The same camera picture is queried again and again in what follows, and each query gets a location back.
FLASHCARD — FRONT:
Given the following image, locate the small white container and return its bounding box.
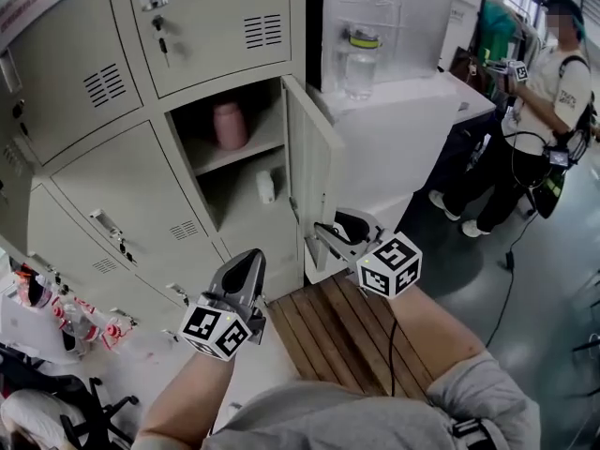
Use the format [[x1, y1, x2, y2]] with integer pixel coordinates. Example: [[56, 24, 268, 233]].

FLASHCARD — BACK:
[[255, 170, 278, 204]]

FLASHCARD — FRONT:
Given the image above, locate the set of beige locker doors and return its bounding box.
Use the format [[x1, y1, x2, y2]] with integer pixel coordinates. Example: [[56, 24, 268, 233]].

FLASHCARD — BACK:
[[0, 0, 307, 332]]

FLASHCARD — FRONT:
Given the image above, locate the bunch of red label bottles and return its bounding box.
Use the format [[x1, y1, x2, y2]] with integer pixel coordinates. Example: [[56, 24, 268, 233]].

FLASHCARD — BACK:
[[49, 292, 138, 353]]

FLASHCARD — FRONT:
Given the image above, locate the person's left forearm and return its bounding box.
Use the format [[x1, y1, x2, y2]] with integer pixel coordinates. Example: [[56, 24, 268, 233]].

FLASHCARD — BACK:
[[132, 350, 236, 450]]

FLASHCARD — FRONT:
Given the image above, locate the white counter cabinet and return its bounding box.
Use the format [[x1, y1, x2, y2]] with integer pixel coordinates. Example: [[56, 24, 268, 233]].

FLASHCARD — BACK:
[[305, 69, 498, 284]]

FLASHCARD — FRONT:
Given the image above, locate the wooden slat platform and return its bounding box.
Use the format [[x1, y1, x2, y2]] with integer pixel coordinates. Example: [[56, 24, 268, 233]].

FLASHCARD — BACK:
[[265, 272, 436, 398]]

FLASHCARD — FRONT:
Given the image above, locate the pink bottle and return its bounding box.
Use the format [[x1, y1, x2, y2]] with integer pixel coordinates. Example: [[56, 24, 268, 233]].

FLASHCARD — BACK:
[[212, 100, 250, 152]]

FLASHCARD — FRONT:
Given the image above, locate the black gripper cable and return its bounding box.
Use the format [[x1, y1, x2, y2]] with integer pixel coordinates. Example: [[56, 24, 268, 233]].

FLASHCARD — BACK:
[[386, 318, 400, 397]]

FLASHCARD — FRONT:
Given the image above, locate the black office chair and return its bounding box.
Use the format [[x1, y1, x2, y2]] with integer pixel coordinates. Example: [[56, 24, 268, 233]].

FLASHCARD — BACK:
[[0, 343, 141, 450]]

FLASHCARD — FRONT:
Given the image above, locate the person's right forearm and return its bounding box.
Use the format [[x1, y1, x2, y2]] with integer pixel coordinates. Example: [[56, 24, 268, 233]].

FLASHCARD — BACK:
[[382, 282, 488, 383]]

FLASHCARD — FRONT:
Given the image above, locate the clothes rack with green garments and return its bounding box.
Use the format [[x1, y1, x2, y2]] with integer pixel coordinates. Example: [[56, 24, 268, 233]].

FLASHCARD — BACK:
[[475, 0, 536, 94]]

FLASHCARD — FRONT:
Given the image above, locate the person's grey shirt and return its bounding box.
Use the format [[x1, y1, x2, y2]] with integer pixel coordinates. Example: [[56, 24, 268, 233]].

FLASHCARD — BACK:
[[201, 349, 543, 450]]

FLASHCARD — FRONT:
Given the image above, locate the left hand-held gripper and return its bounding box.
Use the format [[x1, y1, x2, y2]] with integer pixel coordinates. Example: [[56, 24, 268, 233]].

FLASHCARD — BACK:
[[177, 247, 269, 363]]

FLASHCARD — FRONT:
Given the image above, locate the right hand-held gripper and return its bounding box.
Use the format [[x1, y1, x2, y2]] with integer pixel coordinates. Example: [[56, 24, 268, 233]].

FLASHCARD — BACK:
[[312, 207, 424, 300]]

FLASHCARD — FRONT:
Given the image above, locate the white paper bag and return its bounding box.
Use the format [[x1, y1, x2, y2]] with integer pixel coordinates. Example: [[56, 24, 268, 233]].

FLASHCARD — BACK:
[[0, 292, 68, 361]]

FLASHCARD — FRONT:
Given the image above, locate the beige metal locker door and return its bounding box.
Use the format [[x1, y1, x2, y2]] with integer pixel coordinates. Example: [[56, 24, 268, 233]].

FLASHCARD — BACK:
[[280, 74, 347, 286]]

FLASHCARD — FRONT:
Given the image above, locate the clear water bottle yellow band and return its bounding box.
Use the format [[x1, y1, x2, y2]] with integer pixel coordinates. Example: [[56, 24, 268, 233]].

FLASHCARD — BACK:
[[343, 22, 383, 102]]

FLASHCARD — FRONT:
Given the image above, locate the black head locker key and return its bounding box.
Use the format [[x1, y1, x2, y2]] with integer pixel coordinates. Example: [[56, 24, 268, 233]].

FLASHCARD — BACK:
[[116, 235, 140, 267], [150, 14, 173, 68]]

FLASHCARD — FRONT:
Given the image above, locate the black chest strap buckle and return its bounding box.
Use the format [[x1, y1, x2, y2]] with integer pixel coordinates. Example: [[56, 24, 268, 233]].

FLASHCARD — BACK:
[[451, 416, 499, 450]]

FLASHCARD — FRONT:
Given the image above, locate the beige locker cabinet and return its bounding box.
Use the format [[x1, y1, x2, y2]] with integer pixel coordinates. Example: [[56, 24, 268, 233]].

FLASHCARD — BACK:
[[0, 0, 308, 341]]

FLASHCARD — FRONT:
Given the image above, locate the black floor cable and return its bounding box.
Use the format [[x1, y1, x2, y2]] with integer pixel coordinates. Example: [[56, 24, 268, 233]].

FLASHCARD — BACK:
[[484, 211, 541, 349]]

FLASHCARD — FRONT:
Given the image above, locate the brown bag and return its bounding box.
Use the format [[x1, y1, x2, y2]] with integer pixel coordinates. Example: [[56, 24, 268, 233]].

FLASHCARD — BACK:
[[448, 46, 489, 94]]

